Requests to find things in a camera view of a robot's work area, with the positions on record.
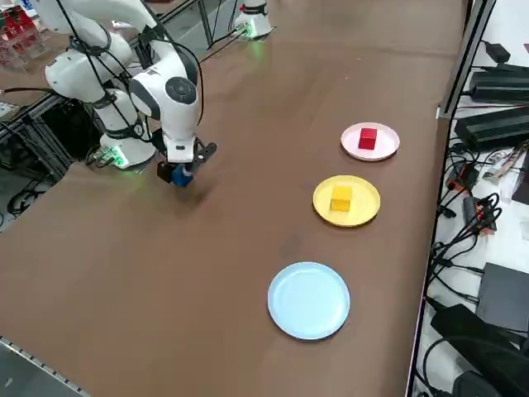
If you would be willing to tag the yellow cube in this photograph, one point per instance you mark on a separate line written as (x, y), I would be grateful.
(341, 199)

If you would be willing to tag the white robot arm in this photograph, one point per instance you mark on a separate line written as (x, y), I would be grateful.
(254, 20)
(177, 116)

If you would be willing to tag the yellow plate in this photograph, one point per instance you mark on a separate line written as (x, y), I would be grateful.
(365, 202)

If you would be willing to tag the aluminium camera post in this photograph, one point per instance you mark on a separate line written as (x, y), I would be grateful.
(467, 54)

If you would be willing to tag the blue cube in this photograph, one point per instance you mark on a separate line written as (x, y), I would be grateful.
(181, 178)

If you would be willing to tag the black hub with red plugs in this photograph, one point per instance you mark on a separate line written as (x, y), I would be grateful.
(479, 215)

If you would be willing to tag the black power adapter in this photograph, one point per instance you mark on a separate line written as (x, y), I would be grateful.
(467, 326)

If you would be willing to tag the black controller box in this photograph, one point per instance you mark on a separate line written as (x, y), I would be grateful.
(62, 124)

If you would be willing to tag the light blue plate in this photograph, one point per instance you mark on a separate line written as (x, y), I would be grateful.
(309, 301)

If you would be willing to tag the red cube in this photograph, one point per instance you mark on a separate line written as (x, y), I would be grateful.
(368, 140)

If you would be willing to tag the dark grey flat box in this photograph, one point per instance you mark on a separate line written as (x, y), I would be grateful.
(504, 295)

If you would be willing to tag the clear shelf with red packets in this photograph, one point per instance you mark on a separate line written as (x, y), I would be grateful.
(16, 41)

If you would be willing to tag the red and black device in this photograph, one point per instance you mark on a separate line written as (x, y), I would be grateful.
(465, 177)

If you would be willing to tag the small black adapter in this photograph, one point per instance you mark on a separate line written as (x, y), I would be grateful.
(498, 51)

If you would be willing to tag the aluminium support frame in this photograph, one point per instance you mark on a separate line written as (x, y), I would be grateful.
(25, 136)

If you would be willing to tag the black power brick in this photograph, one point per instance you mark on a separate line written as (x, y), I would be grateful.
(500, 84)

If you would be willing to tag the white plate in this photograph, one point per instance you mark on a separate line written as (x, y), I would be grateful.
(388, 140)

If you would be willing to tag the dark power supply box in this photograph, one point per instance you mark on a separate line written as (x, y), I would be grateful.
(492, 128)

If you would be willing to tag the aluminium table edge rail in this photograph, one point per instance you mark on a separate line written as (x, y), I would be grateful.
(25, 372)

